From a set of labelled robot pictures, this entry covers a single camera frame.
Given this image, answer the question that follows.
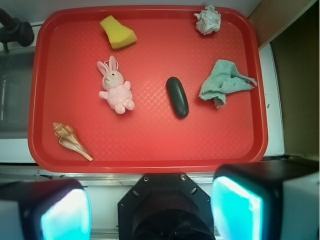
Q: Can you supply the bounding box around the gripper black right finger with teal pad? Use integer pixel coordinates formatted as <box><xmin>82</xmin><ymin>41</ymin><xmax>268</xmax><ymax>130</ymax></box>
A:
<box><xmin>210</xmin><ymin>159</ymin><xmax>320</xmax><ymax>240</ymax></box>

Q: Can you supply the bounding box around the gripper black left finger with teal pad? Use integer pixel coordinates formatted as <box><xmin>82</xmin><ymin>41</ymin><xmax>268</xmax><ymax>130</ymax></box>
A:
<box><xmin>0</xmin><ymin>179</ymin><xmax>92</xmax><ymax>240</ymax></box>

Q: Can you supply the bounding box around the yellow sponge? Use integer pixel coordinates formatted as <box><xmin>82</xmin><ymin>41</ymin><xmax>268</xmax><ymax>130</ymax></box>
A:
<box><xmin>99</xmin><ymin>15</ymin><xmax>138</xmax><ymax>50</ymax></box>

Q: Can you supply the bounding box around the tan conch seashell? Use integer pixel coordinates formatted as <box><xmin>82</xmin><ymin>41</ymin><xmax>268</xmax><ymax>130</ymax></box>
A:
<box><xmin>52</xmin><ymin>122</ymin><xmax>93</xmax><ymax>162</ymax></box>

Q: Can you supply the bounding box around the teal green cloth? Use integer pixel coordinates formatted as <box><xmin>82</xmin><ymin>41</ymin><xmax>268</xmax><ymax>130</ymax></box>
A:
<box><xmin>198</xmin><ymin>59</ymin><xmax>258</xmax><ymax>109</ymax></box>

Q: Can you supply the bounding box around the pink plush bunny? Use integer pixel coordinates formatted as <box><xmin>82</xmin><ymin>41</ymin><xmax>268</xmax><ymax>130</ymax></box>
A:
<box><xmin>96</xmin><ymin>55</ymin><xmax>135</xmax><ymax>115</ymax></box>

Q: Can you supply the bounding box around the red plastic tray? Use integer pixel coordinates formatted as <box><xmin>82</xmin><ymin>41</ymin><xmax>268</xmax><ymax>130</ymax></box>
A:
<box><xmin>27</xmin><ymin>6</ymin><xmax>268</xmax><ymax>174</ymax></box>

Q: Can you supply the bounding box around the black oval stone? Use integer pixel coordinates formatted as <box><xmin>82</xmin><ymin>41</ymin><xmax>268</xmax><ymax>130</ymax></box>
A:
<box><xmin>166</xmin><ymin>76</ymin><xmax>189</xmax><ymax>119</ymax></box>

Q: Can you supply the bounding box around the steel sink basin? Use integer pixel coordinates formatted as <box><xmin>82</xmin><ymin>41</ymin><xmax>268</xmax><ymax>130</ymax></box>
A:
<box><xmin>0</xmin><ymin>47</ymin><xmax>35</xmax><ymax>139</ymax></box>

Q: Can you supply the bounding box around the black faucet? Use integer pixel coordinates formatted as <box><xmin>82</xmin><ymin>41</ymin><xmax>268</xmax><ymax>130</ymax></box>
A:
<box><xmin>0</xmin><ymin>8</ymin><xmax>35</xmax><ymax>54</ymax></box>

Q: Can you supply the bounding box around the crumpled white paper ball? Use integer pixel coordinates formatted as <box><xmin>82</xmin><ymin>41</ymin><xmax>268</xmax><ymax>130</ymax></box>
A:
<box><xmin>193</xmin><ymin>5</ymin><xmax>221</xmax><ymax>36</ymax></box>

